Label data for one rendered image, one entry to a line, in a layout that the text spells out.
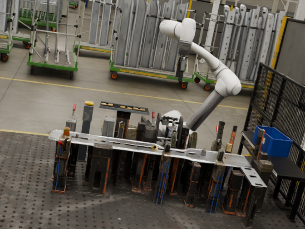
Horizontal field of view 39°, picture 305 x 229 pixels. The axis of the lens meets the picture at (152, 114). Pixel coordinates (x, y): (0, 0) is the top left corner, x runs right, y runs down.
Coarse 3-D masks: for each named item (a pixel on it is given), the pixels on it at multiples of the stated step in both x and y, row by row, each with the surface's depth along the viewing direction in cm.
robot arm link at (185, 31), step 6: (186, 18) 297; (180, 24) 300; (186, 24) 295; (192, 24) 295; (174, 30) 302; (180, 30) 298; (186, 30) 296; (192, 30) 296; (180, 36) 299; (186, 36) 297; (192, 36) 298
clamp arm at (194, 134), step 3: (192, 132) 314; (195, 132) 312; (192, 135) 312; (195, 135) 312; (192, 138) 312; (195, 138) 312; (192, 141) 312; (195, 141) 313; (192, 144) 312; (195, 144) 313; (192, 147) 313; (195, 147) 313
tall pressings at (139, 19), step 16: (128, 0) 943; (144, 0) 946; (176, 0) 1003; (128, 16) 952; (144, 16) 953; (160, 16) 1008; (176, 16) 985; (128, 32) 955; (144, 32) 1006; (160, 32) 992; (128, 48) 1009; (144, 48) 996; (160, 48) 1001; (176, 48) 1007; (128, 64) 971; (144, 64) 1004; (160, 64) 1009
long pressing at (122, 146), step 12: (60, 132) 294; (72, 132) 297; (84, 144) 283; (120, 144) 291; (132, 144) 296; (144, 144) 300; (156, 144) 303; (180, 156) 291; (192, 156) 294; (204, 156) 298; (216, 156) 302; (228, 156) 307; (240, 156) 311
